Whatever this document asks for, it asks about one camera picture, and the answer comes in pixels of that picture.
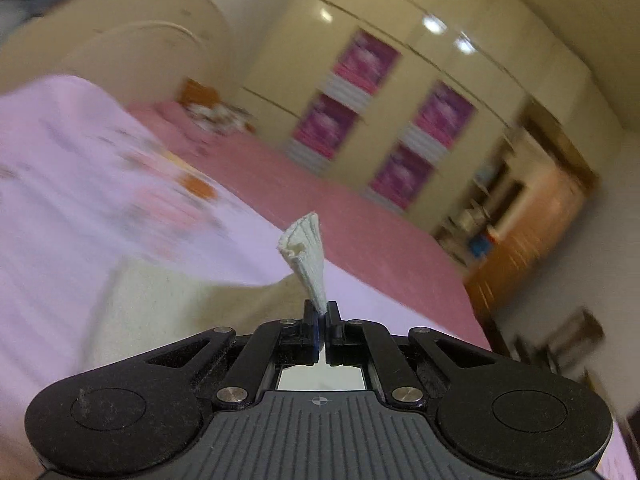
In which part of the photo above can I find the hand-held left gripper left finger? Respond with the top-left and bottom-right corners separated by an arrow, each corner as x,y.
122,300 -> 321,409

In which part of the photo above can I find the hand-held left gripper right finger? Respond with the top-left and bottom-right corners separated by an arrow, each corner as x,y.
324,301 -> 511,408

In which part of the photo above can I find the cream knitted small garment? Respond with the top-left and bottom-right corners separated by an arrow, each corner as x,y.
75,211 -> 331,376

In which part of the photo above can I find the pink checked bedspread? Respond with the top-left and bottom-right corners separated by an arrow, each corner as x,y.
127,100 -> 493,351

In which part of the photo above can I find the cream open shelf unit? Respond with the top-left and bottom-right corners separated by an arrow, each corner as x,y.
435,125 -> 531,266

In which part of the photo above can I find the brown wooden door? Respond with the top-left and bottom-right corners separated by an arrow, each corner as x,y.
465,160 -> 596,321

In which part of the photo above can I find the dark wooden chair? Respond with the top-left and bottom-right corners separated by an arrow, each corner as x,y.
515,307 -> 606,386

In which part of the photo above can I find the orange patterned pillow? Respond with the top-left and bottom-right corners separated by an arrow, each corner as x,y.
177,77 -> 258,136

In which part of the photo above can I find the cream wardrobe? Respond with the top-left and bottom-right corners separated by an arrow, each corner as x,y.
240,0 -> 601,241

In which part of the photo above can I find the lilac floral blanket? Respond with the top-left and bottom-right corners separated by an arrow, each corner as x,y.
0,75 -> 640,480

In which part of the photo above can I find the cream arched headboard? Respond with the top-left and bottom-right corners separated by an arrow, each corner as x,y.
0,0 -> 236,106

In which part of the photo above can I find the magenta wall poster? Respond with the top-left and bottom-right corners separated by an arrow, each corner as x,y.
402,80 -> 476,161
362,145 -> 436,211
286,92 -> 361,176
325,30 -> 403,111

